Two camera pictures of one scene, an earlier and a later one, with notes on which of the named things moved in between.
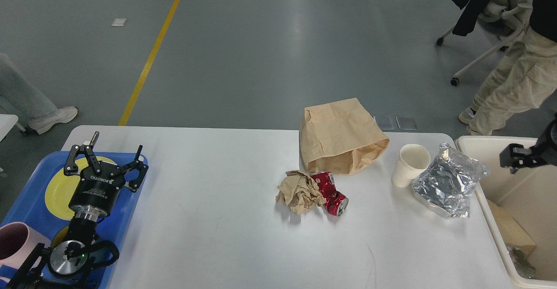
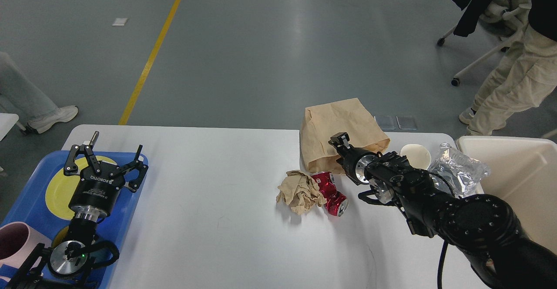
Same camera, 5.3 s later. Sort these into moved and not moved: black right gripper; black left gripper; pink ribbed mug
Moved: black right gripper
Not moved: black left gripper; pink ribbed mug
